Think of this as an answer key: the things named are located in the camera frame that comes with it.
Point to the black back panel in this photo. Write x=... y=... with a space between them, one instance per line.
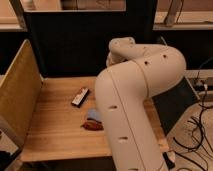
x=76 y=43

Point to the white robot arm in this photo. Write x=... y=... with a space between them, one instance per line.
x=134 y=73

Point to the power strip on floor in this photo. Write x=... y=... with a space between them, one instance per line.
x=202 y=84

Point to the dark right side panel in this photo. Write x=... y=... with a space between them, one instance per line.
x=171 y=104

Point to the wooden left side panel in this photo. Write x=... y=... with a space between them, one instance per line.
x=19 y=90

